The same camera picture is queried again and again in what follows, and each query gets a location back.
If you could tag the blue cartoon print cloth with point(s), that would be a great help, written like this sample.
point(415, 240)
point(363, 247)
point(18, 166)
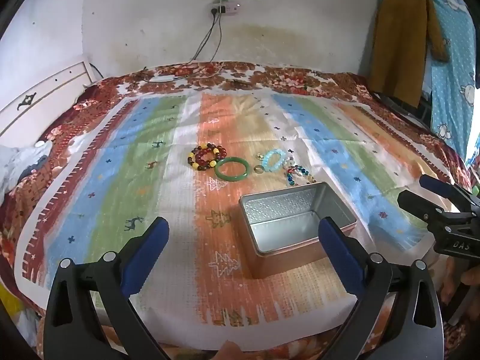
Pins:
point(453, 82)

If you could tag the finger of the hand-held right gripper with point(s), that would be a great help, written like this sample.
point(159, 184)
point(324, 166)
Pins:
point(437, 183)
point(416, 202)

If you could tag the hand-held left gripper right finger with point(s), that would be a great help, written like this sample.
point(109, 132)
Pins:
point(337, 255)

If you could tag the brown hanging cloth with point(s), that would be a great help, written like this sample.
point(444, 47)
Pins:
point(401, 45)

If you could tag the green jade bangle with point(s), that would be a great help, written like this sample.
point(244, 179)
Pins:
point(218, 171)

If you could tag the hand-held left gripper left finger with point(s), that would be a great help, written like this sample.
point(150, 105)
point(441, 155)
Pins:
point(152, 251)

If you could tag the white grey crumpled cloth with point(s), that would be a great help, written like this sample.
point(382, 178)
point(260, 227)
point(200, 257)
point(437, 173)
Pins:
point(18, 161)

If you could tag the silver metal tin box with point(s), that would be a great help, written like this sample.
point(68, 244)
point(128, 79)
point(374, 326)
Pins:
point(285, 232)

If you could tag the brown floral bed sheet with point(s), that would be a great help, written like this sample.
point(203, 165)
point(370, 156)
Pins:
point(225, 73)

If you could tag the striped patterned blanket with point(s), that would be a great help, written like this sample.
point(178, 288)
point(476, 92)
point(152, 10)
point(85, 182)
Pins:
point(187, 195)

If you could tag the yellow bag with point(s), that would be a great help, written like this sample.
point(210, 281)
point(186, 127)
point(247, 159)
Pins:
point(7, 303)

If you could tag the white power strip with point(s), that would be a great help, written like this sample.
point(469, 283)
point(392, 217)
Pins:
point(227, 8)

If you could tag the white headboard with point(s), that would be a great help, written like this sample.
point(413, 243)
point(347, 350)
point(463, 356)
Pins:
point(37, 93)

